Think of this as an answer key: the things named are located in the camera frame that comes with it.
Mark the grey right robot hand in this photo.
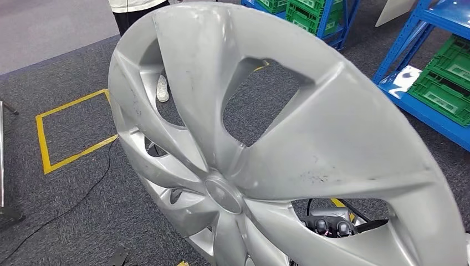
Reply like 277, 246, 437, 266
299, 216, 357, 239

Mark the silver plastic wheel cover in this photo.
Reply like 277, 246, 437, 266
107, 2, 469, 266

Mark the blue metal shelf rack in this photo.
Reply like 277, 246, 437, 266
371, 0, 470, 152
240, 0, 362, 51

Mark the green plastic crate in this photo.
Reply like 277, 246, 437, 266
407, 69, 470, 127
288, 0, 344, 17
285, 9, 340, 37
426, 34, 470, 83
255, 0, 288, 14

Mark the white cabinet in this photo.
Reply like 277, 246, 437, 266
375, 0, 418, 28

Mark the person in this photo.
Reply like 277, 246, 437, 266
107, 0, 172, 104

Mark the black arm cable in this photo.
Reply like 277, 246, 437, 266
305, 198, 371, 223

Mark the black right camera bracket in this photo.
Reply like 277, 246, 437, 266
354, 219, 390, 234

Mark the black camera bracket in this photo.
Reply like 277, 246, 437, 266
354, 219, 390, 234
107, 245, 130, 266

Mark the black left camera bracket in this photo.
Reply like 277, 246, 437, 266
107, 245, 130, 266

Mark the black floor cable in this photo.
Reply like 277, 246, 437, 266
0, 137, 118, 263

